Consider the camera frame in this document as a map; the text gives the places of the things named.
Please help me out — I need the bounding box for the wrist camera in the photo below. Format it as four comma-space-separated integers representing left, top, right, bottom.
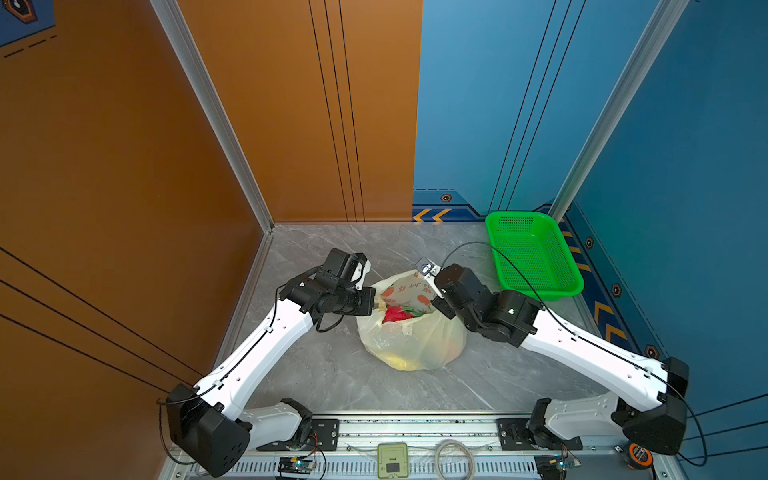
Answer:
351, 253, 371, 290
415, 257, 441, 288

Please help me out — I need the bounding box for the left green circuit board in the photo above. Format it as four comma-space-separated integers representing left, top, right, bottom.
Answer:
276, 457, 317, 480

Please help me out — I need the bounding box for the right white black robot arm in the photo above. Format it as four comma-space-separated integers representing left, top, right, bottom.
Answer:
417, 261, 689, 455

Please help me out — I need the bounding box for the red dragon fruit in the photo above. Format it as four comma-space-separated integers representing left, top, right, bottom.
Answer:
382, 306, 423, 324

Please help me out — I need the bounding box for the green plastic mesh basket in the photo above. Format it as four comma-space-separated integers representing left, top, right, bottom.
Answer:
485, 211, 584, 302

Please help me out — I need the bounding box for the right green circuit board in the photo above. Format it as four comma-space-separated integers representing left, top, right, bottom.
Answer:
534, 456, 572, 480

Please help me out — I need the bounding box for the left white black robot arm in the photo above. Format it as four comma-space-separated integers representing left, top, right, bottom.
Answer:
160, 248, 375, 478

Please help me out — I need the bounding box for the green square device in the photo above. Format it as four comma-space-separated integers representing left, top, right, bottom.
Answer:
377, 442, 409, 480

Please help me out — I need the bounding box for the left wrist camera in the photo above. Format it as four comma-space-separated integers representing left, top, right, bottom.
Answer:
351, 253, 371, 290

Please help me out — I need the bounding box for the yellow banana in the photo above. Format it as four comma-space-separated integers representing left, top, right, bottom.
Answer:
383, 356, 418, 371

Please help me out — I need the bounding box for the green circuit board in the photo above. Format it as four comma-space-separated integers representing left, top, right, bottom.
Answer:
276, 457, 317, 480
534, 456, 572, 480

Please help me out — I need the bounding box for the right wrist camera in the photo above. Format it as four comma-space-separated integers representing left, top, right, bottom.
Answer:
415, 257, 441, 288

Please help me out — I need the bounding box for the yellow translucent plastic bag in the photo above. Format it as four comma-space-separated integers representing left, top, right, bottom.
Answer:
356, 270, 467, 371

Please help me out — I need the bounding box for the coiled white cable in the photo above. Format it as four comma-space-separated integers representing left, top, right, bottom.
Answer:
434, 439, 476, 480

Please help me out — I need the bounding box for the orange black tape measure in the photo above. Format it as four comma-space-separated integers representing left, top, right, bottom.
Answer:
622, 442, 654, 470

